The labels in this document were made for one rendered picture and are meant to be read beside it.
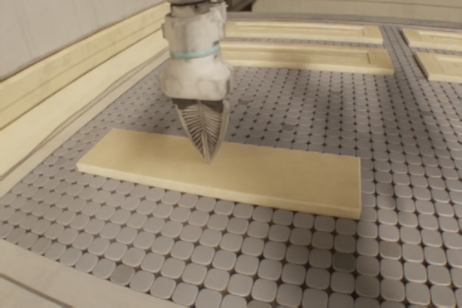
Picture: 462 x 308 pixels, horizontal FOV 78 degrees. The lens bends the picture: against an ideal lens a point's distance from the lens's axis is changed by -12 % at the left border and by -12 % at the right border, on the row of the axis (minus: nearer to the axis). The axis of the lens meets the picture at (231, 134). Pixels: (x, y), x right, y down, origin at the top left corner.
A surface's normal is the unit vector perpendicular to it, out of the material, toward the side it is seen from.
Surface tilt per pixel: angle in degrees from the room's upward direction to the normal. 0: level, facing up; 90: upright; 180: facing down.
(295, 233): 0
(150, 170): 0
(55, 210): 0
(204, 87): 90
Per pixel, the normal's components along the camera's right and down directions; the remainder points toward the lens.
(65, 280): -0.07, -0.84
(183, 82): -0.30, 0.54
